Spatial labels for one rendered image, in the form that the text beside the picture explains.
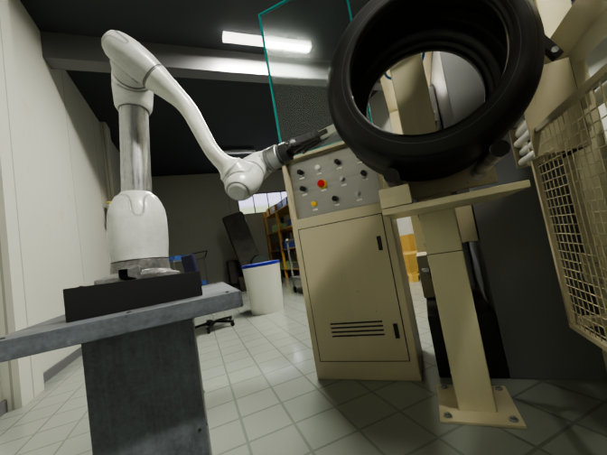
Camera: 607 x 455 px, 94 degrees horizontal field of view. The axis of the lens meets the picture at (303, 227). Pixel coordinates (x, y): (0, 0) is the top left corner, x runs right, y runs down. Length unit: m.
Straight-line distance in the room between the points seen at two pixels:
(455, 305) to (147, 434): 1.08
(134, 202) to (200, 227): 8.43
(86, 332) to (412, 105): 1.29
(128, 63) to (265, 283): 2.92
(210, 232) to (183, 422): 8.57
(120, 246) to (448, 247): 1.13
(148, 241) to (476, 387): 1.27
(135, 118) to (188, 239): 8.14
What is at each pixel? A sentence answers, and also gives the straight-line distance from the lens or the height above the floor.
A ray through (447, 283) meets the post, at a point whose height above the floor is 0.50.
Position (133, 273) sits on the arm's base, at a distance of 0.89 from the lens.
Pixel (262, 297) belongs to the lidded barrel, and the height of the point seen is 0.21.
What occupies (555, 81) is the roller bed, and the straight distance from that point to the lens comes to 1.34.
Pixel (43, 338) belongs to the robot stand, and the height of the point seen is 0.64.
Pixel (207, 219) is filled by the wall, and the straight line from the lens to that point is 9.41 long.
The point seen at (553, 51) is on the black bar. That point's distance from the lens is 1.38.
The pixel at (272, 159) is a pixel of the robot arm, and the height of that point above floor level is 1.08.
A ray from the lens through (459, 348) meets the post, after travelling 1.34.
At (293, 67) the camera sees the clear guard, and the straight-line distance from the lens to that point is 1.93.
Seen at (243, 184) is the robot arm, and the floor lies 0.97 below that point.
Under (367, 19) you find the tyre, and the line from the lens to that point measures 1.07.
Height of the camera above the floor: 0.73
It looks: 4 degrees up
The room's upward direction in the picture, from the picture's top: 10 degrees counter-clockwise
